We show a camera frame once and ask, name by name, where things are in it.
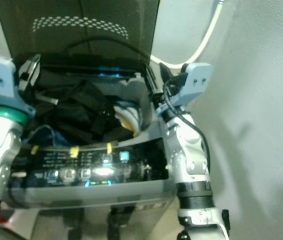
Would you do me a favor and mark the blue denim garment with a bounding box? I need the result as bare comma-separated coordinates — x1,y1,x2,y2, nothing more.
29,125,58,144

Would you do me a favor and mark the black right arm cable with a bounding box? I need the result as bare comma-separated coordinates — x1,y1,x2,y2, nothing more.
163,80,212,176

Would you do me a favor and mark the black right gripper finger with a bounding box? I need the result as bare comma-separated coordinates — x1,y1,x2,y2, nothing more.
144,64,160,98
159,63,182,91

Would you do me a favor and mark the white and yellow garment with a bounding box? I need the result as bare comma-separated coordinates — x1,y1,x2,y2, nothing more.
113,99,143,134

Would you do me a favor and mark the white water hose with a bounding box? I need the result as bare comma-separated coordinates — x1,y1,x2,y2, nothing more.
149,0,225,69

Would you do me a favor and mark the dark tinted washer lid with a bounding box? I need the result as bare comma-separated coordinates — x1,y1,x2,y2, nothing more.
0,0,161,79

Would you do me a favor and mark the light blue right wrist camera mount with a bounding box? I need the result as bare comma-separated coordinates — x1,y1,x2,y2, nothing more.
176,62,214,107

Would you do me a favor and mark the grey top-load washing machine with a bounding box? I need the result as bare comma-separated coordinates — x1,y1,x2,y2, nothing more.
6,74,178,240

